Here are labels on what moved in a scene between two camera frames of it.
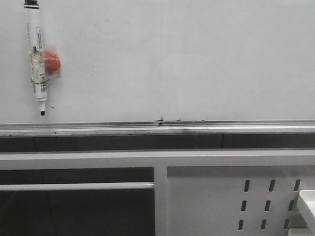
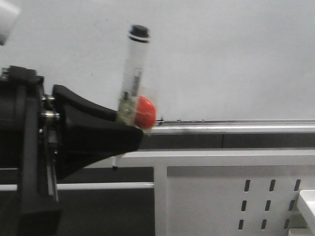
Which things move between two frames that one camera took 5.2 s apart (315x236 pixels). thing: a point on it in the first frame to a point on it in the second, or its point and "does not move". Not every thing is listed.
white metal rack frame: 196,192 does not move
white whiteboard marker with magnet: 45,61 to 136,105
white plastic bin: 305,204 does not move
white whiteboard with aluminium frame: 161,67 does not move
